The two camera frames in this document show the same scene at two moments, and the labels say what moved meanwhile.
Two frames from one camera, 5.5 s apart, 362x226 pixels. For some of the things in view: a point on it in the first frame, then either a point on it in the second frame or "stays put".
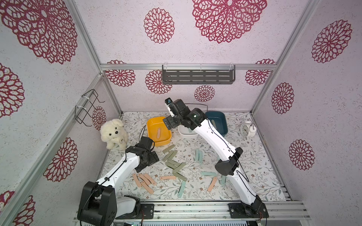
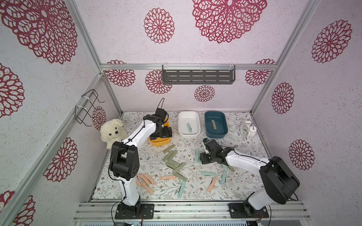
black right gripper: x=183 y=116 -> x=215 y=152
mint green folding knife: x=197 y=155 stays put
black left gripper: x=153 y=158 -> x=167 y=133
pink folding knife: x=147 y=187 stays put
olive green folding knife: x=214 y=123 stays put
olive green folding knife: x=167 y=155 stays put
